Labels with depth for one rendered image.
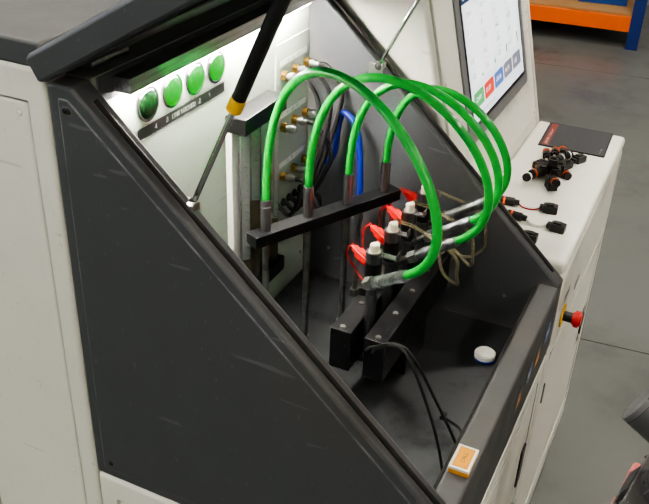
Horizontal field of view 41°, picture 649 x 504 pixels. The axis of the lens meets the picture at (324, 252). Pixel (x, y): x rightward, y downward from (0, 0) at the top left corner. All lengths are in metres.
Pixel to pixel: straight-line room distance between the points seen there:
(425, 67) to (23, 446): 0.97
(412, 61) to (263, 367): 0.73
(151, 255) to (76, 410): 0.37
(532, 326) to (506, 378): 0.16
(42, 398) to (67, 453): 0.11
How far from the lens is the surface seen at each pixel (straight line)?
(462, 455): 1.28
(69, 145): 1.16
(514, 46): 2.14
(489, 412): 1.38
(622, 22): 6.55
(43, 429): 1.53
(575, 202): 1.96
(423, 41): 1.64
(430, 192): 1.16
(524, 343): 1.54
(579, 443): 2.83
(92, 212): 1.19
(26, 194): 1.26
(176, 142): 1.34
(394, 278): 1.26
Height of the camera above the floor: 1.84
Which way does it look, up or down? 31 degrees down
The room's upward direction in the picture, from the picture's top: 2 degrees clockwise
